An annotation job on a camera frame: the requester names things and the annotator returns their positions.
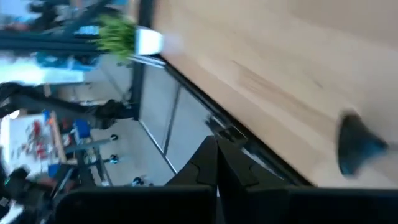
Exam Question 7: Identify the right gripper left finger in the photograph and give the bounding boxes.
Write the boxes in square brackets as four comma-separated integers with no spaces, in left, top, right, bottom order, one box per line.
[166,136,218,187]

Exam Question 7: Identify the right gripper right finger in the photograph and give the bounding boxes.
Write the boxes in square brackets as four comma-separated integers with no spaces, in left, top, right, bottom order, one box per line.
[217,139,290,189]

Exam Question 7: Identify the black candlestick holder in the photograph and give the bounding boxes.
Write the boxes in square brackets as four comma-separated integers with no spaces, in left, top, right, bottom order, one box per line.
[336,111,398,179]

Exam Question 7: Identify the black wheeled cart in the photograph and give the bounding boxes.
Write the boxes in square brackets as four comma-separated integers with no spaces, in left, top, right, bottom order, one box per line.
[62,119,153,187]

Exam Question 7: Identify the black floor stand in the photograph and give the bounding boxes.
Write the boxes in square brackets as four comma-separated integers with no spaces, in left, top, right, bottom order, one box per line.
[0,81,135,131]

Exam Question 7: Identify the green potted plant white pot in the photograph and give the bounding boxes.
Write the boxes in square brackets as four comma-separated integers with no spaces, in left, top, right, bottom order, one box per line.
[92,14,165,65]

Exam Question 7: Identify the white cluttered table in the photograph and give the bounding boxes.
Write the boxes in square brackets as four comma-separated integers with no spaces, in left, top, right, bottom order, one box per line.
[7,111,68,169]

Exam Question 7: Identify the black aluminium table frame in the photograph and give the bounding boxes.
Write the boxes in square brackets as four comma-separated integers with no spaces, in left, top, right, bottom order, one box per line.
[129,0,313,188]

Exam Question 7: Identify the black frame crossbar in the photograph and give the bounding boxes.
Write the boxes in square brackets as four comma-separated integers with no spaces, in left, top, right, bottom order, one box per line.
[0,29,105,54]

